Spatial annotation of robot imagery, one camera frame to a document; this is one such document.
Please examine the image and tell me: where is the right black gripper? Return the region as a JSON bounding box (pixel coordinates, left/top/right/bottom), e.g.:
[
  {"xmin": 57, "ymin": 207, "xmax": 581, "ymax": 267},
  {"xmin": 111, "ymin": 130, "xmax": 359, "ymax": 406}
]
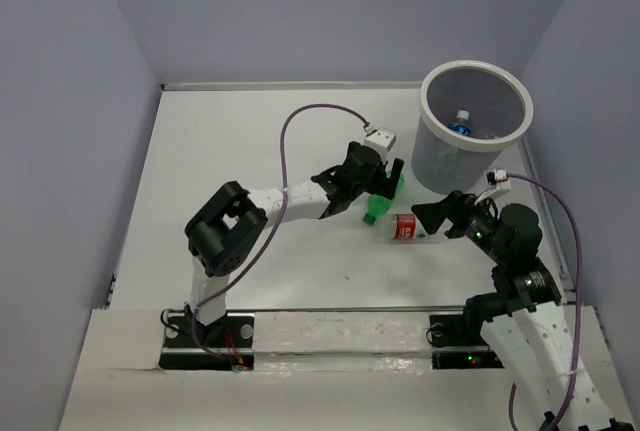
[{"xmin": 409, "ymin": 189, "xmax": 507, "ymax": 263}]

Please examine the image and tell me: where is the grey bin with white rim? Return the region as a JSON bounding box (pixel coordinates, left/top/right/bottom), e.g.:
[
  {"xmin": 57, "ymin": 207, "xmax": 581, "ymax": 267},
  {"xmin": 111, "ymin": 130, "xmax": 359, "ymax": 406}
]
[{"xmin": 411, "ymin": 60, "xmax": 534, "ymax": 195}]

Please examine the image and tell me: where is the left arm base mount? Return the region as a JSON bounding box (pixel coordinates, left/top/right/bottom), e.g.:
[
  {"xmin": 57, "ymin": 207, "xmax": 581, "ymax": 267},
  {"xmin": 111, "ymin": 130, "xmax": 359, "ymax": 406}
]
[{"xmin": 159, "ymin": 309, "xmax": 255, "ymax": 372}]

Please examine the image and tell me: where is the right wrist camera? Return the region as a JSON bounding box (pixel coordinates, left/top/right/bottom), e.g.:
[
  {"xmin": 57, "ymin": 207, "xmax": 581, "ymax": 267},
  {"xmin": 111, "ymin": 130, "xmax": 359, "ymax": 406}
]
[{"xmin": 474, "ymin": 168, "xmax": 512, "ymax": 205}]

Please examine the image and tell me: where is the red-label clear bottle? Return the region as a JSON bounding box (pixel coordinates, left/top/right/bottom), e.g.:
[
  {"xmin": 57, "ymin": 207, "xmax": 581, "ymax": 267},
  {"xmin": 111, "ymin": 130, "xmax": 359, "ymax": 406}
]
[{"xmin": 375, "ymin": 213, "xmax": 448, "ymax": 243}]

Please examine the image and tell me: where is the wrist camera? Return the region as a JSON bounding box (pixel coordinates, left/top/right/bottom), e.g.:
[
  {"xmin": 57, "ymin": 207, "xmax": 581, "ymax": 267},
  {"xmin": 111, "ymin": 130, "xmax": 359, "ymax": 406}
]
[
  {"xmin": 474, "ymin": 168, "xmax": 512, "ymax": 205},
  {"xmin": 363, "ymin": 126, "xmax": 397, "ymax": 161}
]

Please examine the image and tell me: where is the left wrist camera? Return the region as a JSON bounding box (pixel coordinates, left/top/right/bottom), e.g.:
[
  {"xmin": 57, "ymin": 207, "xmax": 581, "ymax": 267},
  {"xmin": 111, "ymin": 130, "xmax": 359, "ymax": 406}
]
[{"xmin": 363, "ymin": 126, "xmax": 397, "ymax": 161}]

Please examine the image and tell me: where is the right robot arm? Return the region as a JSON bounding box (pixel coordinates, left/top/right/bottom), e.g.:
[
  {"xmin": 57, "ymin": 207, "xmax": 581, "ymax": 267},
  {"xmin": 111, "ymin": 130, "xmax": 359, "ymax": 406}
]
[{"xmin": 411, "ymin": 191, "xmax": 633, "ymax": 430}]

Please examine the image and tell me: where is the large blue-label clear bottle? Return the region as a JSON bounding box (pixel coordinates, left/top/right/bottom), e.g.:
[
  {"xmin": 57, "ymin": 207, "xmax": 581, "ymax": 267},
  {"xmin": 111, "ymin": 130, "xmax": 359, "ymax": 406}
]
[{"xmin": 448, "ymin": 110, "xmax": 471, "ymax": 137}]

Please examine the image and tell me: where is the green plastic bottle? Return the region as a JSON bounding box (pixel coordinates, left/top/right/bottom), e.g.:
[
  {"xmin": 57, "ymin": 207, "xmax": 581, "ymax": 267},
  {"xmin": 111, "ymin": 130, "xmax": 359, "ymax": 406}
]
[{"xmin": 363, "ymin": 174, "xmax": 405, "ymax": 226}]

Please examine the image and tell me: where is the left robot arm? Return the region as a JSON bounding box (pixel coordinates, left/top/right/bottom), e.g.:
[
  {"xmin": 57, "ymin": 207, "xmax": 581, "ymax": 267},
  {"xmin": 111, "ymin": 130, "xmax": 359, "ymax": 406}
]
[{"xmin": 185, "ymin": 142, "xmax": 404, "ymax": 346}]

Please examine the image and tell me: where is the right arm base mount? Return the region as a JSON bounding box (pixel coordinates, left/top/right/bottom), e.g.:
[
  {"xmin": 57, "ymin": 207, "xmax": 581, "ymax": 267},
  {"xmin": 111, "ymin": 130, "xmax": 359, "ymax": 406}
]
[{"xmin": 425, "ymin": 314, "xmax": 503, "ymax": 370}]

